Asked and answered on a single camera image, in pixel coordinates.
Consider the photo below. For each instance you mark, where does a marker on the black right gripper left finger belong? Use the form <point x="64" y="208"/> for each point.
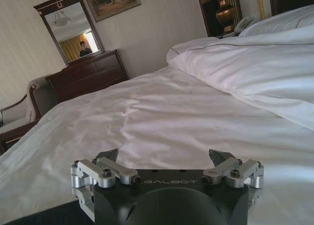
<point x="105" y="166"/>

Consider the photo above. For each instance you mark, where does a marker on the white bed duvet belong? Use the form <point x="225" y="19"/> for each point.
<point x="157" y="117"/>

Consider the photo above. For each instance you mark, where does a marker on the dark wood headboard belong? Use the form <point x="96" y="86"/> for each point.
<point x="290" y="0"/>

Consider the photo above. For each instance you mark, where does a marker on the dark wood dresser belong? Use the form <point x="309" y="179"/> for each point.
<point x="92" y="70"/>

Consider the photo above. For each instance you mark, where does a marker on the beige armchair with wood trim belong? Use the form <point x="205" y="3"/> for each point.
<point x="20" y="107"/>

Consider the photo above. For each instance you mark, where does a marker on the brass table lamp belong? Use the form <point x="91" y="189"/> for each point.
<point x="224" y="11"/>

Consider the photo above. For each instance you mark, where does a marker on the white pillow with dark piping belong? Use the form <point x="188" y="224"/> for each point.
<point x="282" y="20"/>
<point x="245" y="63"/>

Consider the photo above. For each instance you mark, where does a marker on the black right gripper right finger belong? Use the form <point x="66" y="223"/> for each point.
<point x="228" y="169"/>

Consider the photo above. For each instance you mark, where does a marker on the person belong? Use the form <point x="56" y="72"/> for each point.
<point x="84" y="50"/>

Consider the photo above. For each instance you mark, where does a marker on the gold framed painting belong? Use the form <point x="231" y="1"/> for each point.
<point x="112" y="3"/>

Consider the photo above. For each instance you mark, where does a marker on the white telephone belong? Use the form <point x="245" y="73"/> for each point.
<point x="245" y="24"/>

